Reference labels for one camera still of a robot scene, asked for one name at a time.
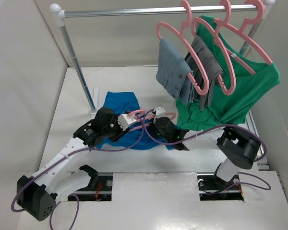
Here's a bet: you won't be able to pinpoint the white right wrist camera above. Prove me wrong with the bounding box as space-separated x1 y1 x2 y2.
152 105 166 119

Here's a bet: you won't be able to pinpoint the dark grey trousers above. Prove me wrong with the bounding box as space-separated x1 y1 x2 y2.
185 36 223 111

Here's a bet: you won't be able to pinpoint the green t shirt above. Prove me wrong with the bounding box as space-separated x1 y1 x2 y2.
176 24 280 131

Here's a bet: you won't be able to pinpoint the light blue denim jeans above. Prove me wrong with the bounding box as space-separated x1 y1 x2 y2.
156 38 195 105

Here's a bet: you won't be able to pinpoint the purple cable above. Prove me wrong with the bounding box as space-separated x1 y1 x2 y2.
136 112 272 191
11 112 156 230

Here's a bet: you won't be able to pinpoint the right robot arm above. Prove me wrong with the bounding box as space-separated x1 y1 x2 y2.
145 116 266 189

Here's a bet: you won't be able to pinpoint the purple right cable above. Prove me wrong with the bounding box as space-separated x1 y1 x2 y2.
136 112 272 191

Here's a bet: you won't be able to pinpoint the pink hanger with green shirt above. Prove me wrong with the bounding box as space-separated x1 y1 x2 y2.
214 0 272 65

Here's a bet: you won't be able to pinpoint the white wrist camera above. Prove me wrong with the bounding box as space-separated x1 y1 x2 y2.
152 105 166 119
118 114 137 131

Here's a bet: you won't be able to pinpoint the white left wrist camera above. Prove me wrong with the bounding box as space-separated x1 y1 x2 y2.
118 114 137 131

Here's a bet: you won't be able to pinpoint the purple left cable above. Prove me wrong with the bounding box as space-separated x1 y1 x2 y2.
11 112 156 230

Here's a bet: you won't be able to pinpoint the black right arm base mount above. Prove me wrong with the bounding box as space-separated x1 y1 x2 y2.
197 173 244 201

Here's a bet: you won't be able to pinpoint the pink hanger with grey trousers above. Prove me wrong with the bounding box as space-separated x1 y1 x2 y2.
191 0 236 95

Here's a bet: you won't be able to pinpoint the pink hanger with jeans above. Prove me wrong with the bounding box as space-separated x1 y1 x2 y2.
156 0 209 95

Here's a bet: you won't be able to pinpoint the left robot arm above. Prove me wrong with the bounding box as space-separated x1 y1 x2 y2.
16 107 137 221

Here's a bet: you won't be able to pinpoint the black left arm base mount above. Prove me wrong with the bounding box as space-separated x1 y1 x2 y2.
74 165 113 202

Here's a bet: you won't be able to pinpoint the blue t shirt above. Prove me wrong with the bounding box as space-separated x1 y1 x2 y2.
96 91 175 151

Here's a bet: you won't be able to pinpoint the metal clothes rack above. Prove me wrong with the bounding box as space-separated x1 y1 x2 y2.
50 0 275 115

